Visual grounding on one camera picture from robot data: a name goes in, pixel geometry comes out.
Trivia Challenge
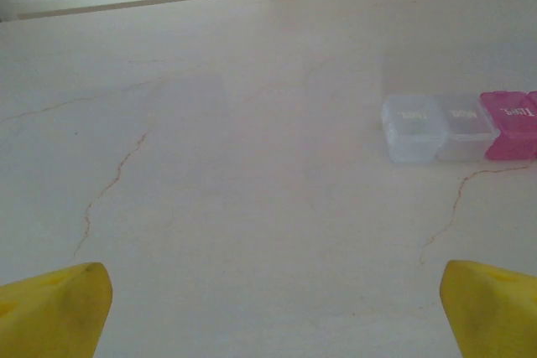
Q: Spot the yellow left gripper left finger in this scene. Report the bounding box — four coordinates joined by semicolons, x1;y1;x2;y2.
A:
0;262;113;358

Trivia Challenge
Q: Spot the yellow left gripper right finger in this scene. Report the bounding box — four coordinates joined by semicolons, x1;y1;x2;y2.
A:
439;259;537;358

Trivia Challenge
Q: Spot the pink and clear pill organizer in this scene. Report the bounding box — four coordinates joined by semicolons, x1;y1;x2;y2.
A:
381;90;537;165

